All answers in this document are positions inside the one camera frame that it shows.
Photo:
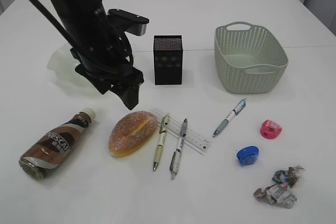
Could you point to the clear plastic ruler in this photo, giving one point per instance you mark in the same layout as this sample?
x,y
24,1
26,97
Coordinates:
x,y
193,139

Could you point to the cream barrel pen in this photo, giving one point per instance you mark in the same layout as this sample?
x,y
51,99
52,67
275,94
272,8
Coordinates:
x,y
162,135

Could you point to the blue pencil sharpener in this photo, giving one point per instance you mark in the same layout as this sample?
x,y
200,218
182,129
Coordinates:
x,y
247,155

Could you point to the black mesh pen holder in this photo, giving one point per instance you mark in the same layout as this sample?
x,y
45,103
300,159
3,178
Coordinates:
x,y
168,59

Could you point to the grey white clear pen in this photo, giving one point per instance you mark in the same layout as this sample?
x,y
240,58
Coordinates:
x,y
176,159

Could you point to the blue white pen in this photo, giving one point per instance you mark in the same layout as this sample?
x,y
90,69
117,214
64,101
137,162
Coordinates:
x,y
235,111

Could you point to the brown Nescafe coffee bottle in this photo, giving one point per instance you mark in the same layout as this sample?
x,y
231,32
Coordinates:
x,y
50,151

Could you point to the pink pencil sharpener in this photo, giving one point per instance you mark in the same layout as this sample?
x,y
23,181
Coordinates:
x,y
270,129

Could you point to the frosted green glass bowl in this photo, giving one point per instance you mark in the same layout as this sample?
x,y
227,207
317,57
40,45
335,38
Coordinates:
x,y
63,64

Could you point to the pale green plastic basket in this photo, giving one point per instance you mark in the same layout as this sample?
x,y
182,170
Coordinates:
x,y
249,59

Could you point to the paper ball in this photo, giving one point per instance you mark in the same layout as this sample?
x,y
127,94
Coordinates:
x,y
289,176
277,194

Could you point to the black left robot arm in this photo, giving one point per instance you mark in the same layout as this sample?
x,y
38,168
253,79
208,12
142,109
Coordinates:
x,y
99,42

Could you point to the sugared bread roll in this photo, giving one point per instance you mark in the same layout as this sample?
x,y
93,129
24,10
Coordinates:
x,y
131,132

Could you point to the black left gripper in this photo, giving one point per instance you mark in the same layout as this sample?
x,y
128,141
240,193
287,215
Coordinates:
x,y
124,79

